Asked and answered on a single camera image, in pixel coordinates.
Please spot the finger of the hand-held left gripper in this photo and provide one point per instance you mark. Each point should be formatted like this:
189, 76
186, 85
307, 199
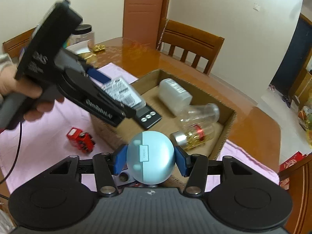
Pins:
119, 106
98, 75

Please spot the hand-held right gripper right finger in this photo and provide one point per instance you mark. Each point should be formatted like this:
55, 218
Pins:
181, 162

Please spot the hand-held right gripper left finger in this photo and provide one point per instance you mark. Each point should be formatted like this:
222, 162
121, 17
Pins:
120, 159

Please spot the white labelled packet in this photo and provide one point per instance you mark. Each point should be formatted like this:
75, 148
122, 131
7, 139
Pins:
121, 92

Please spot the bottle of golden capsules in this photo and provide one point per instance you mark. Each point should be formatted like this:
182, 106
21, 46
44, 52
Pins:
192, 136

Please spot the mint green round case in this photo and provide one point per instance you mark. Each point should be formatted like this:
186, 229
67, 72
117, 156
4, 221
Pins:
151, 156

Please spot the cardboard box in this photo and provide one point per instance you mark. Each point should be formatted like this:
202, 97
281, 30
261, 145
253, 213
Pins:
148, 95

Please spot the black digital timer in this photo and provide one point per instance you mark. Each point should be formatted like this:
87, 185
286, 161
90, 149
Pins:
148, 120

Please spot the clear plastic jar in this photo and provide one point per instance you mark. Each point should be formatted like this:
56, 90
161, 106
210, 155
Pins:
202, 113

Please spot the white and green container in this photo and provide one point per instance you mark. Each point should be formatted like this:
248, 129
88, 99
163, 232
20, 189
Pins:
173, 95

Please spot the person's left forearm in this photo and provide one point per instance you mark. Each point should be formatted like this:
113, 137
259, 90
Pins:
4, 59

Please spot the person's left hand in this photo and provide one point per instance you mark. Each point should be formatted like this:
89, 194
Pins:
12, 85

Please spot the gold tissue pack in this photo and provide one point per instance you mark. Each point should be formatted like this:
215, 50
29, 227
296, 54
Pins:
99, 48

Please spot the plastic jar with black lid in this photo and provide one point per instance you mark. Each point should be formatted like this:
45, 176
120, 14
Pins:
84, 37

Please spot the red toy car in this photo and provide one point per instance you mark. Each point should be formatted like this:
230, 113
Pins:
81, 140

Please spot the brown wooden door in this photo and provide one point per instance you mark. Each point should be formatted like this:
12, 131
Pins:
143, 17

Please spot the pink cloth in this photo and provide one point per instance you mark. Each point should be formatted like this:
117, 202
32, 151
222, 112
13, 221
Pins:
43, 136

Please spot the red gift box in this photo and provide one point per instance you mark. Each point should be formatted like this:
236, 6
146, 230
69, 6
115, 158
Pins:
291, 162

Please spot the pink slippers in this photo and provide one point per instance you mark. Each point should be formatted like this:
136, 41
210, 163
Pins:
272, 87

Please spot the dark slippers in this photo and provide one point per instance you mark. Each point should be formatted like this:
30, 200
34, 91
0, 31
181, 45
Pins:
287, 101

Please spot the yellow plastic bags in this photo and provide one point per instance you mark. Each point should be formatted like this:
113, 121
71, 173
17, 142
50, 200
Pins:
306, 124

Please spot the dark blue door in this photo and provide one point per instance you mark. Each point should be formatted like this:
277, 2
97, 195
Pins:
292, 61

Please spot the white wall switch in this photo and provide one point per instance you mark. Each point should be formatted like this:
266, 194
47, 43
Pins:
256, 6

